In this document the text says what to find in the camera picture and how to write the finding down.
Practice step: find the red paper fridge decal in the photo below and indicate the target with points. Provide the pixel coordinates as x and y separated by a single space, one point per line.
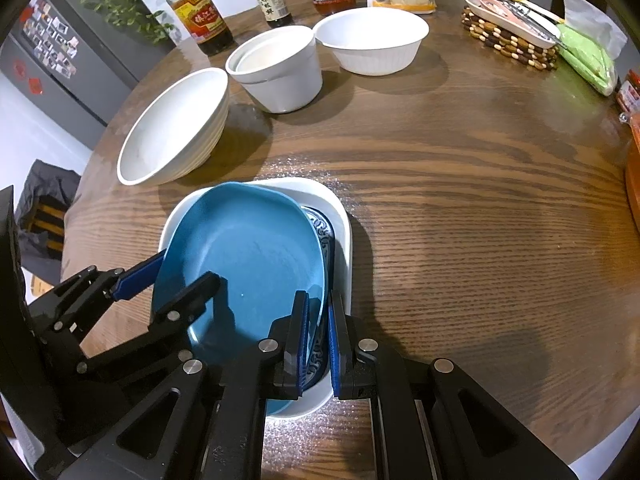
36 86

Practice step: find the cluster of fridge photo magnets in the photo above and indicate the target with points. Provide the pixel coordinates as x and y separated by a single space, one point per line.
52 35

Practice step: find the grey fridge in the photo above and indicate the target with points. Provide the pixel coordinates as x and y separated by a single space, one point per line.
90 70

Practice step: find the white fluted bowl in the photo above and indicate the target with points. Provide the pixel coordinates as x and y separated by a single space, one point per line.
370 35

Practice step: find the large white ribbed bowl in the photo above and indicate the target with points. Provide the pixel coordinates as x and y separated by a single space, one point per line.
165 130

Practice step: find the blue oval plate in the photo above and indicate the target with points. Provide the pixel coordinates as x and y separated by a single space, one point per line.
240 250

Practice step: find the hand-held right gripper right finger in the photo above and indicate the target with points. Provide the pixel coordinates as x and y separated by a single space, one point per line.
341 360

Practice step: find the hanging green vine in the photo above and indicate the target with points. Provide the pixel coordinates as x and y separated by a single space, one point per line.
120 5

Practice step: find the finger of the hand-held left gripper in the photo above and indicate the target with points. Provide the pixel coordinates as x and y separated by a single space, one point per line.
137 277
192 295

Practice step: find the blue patterned plate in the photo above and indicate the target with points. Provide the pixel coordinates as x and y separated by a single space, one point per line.
322 232

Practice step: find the deep white bowl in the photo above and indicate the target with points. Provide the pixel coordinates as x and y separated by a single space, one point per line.
290 85

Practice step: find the yellow-capped vinegar bottle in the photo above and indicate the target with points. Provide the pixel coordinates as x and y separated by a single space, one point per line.
200 15

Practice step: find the red-lidded sauce jar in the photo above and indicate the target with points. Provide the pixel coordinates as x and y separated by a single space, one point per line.
631 92

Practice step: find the orange colander basket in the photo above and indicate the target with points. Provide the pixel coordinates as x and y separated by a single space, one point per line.
634 180

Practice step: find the beaded wooden trivet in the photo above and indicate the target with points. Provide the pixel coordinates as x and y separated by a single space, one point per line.
505 47

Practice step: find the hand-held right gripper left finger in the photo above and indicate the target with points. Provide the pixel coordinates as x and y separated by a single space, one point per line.
301 355

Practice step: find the white rectangular plate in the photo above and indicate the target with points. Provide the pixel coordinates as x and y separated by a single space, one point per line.
335 210

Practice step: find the white oblong tray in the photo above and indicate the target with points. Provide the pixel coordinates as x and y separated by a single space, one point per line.
537 30

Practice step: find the pink spoon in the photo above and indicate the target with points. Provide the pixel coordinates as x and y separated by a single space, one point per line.
492 6

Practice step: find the small white bowl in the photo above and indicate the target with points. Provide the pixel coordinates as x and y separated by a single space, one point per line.
270 57

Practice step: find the metal cutlery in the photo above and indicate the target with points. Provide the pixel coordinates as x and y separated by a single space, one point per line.
530 17

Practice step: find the green plastic bag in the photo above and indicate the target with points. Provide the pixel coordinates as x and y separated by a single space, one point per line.
585 55

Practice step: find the wooden chair with jacket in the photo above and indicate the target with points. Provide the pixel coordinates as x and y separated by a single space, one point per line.
50 230

